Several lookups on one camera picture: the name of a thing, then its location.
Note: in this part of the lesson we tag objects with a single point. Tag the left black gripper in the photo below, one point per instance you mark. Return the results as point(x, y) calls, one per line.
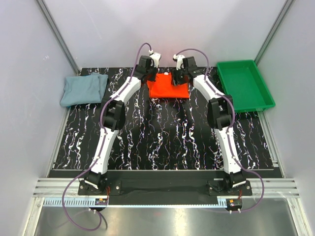
point(154, 70)

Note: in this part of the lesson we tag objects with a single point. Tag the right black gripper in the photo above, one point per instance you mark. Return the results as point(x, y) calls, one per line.
point(174, 75)

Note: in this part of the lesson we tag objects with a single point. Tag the orange t shirt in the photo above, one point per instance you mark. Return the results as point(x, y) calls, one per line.
point(162, 87)

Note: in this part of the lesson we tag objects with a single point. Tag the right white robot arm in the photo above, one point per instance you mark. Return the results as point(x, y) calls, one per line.
point(220, 117)

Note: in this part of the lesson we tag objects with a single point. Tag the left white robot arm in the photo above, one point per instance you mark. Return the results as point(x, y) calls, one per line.
point(112, 119)

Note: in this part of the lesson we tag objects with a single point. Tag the green plastic tray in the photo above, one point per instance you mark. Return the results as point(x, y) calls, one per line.
point(242, 80)

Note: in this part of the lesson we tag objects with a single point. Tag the black marbled table mat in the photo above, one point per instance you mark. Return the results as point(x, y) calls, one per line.
point(159, 134)

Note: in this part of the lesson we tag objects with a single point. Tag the folded grey-blue t shirt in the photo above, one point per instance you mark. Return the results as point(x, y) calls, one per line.
point(84, 89)

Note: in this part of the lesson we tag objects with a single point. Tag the left orange connector block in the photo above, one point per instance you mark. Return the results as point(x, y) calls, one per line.
point(101, 201)

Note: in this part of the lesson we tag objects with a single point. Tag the orange connector block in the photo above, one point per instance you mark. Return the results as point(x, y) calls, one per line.
point(234, 203)
point(101, 201)

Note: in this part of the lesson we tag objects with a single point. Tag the right orange connector block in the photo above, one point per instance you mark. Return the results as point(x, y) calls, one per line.
point(234, 203)

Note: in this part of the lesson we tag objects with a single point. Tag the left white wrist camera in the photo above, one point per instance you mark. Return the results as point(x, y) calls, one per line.
point(155, 57)

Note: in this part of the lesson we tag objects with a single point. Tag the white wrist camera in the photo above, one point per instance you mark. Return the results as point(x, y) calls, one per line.
point(179, 61)
point(155, 57)

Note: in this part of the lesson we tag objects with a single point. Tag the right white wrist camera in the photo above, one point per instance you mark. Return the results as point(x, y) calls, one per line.
point(179, 61)

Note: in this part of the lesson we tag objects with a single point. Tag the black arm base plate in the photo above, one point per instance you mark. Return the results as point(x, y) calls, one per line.
point(172, 199)

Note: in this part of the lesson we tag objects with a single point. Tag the white slotted cable duct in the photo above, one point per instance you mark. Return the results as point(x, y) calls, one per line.
point(71, 202)

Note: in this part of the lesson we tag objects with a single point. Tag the aluminium frame rail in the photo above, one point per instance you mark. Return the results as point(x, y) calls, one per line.
point(270, 187)

